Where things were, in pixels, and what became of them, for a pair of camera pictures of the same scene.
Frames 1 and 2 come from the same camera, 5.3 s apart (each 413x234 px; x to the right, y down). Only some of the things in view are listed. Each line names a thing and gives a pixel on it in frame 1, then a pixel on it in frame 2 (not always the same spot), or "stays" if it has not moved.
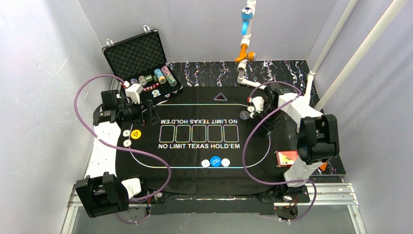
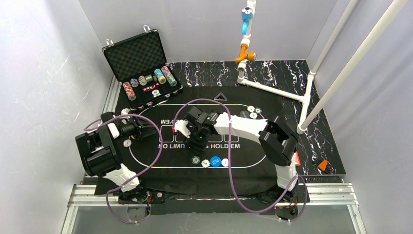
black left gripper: (143, 112) → (141, 126)
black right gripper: (263, 114) → (198, 140)
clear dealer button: (244, 114) stays
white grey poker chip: (225, 162) stays
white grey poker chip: (251, 108) stays
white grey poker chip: (127, 143) stays
